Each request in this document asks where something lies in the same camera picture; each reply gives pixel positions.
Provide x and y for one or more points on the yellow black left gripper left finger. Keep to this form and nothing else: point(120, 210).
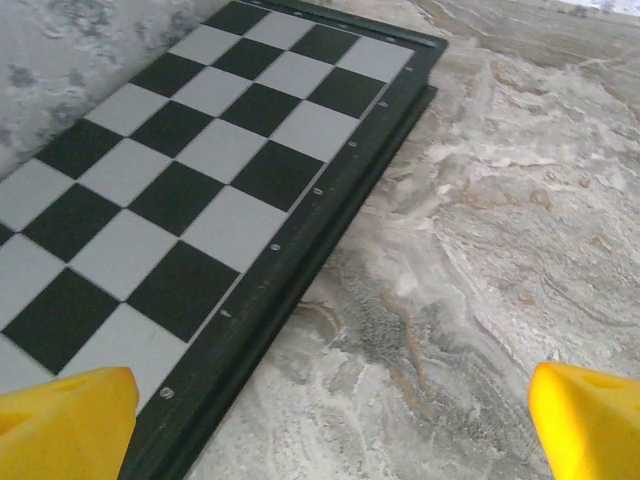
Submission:
point(60, 430)

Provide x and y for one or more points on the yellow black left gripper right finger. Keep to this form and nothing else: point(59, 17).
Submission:
point(590, 430)

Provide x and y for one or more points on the black white chessboard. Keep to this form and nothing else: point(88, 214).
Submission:
point(200, 150)

